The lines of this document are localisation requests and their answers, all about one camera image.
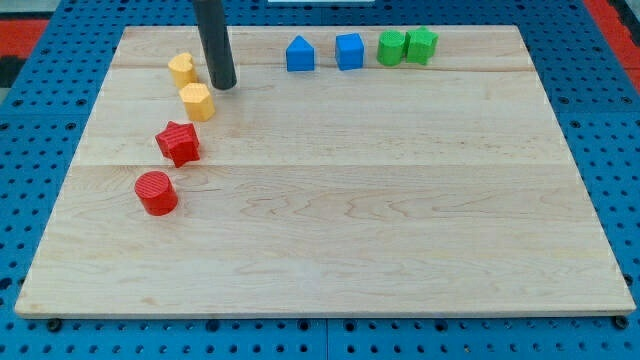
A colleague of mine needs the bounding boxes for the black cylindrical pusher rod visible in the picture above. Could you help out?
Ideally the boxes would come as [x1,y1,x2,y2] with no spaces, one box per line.
[192,0,237,90]

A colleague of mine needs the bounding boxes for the green star block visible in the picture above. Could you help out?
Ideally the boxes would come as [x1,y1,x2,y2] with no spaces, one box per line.
[404,26,439,65]

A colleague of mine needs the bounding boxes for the yellow heart block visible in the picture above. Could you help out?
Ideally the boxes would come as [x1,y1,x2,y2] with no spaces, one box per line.
[168,52,198,89]

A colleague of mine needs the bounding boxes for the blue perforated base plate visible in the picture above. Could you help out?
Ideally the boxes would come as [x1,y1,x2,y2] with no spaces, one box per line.
[1,0,639,359]

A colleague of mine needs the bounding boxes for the yellow hexagon block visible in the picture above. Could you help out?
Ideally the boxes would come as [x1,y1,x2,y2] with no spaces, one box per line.
[179,83,215,122]

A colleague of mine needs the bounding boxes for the red cylinder block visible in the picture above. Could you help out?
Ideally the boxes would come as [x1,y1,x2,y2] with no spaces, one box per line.
[134,171,178,216]

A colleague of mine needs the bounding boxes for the blue pentagon house block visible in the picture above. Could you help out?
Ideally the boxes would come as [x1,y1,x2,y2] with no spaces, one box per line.
[285,35,315,72]

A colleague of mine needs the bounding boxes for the wooden board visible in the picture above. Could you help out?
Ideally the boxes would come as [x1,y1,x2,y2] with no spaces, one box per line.
[15,25,636,319]

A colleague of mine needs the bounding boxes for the green cylinder block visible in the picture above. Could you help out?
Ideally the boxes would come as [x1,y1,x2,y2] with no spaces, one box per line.
[377,30,405,66]

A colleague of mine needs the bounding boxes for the red star block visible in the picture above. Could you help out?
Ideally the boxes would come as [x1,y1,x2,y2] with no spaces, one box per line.
[155,121,200,168]

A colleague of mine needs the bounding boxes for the blue cube block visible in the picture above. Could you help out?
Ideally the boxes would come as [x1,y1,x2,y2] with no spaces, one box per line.
[335,33,364,71]

